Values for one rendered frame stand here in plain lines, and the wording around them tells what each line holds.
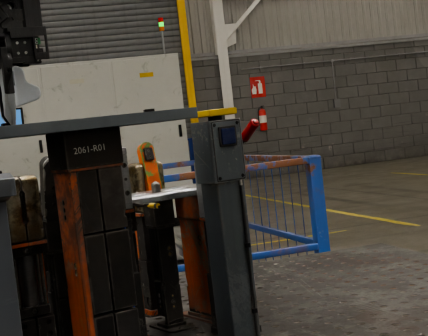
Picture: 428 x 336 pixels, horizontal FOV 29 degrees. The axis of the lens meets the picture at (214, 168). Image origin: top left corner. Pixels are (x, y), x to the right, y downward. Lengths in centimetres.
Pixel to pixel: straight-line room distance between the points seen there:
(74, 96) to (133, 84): 69
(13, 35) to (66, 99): 819
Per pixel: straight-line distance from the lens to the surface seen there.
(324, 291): 208
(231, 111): 150
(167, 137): 970
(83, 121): 132
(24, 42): 136
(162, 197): 173
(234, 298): 152
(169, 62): 976
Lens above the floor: 113
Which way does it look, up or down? 3 degrees down
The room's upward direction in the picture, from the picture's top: 6 degrees counter-clockwise
